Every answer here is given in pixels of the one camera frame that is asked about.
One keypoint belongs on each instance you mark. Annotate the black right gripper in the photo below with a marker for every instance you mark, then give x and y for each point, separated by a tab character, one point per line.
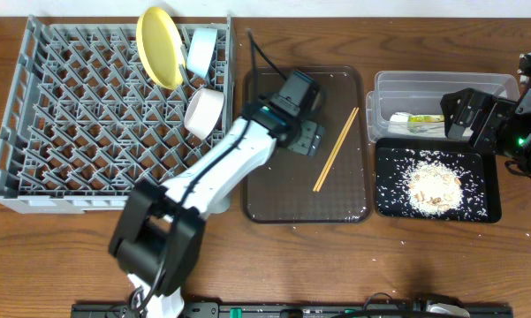
496	112

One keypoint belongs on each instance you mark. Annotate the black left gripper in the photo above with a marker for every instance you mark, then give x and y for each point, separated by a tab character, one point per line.
308	138

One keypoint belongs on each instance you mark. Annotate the wooden chopstick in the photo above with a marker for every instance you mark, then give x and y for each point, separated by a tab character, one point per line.
333	152
338	150

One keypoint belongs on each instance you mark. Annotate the yellow green snack wrapper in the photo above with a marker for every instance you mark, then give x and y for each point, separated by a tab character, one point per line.
426	119

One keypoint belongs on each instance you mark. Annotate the pink bowl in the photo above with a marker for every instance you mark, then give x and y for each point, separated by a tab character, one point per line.
203	112

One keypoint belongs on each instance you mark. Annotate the blue bowl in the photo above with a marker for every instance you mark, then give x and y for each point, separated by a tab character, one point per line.
201	51

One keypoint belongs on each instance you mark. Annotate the yellow plate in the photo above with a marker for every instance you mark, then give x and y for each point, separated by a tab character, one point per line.
159	47

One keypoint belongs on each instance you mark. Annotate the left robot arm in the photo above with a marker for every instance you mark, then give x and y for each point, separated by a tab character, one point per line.
157	240

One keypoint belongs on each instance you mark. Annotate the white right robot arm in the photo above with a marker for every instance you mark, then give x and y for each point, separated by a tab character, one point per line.
516	136

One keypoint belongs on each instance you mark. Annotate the rice food waste pile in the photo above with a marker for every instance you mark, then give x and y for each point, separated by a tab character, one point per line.
433	188

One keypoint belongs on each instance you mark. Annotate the black waste tray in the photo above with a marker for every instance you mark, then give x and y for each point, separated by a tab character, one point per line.
479	181

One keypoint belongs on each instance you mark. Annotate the clear plastic bin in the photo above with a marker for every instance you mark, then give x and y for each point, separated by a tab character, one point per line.
420	93

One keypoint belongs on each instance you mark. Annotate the dark brown serving tray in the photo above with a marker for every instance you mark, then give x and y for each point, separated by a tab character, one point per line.
333	186

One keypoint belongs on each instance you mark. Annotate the grey dish rack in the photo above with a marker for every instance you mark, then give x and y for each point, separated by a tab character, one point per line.
83	122

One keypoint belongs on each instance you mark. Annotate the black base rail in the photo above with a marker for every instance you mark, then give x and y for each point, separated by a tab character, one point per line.
216	310

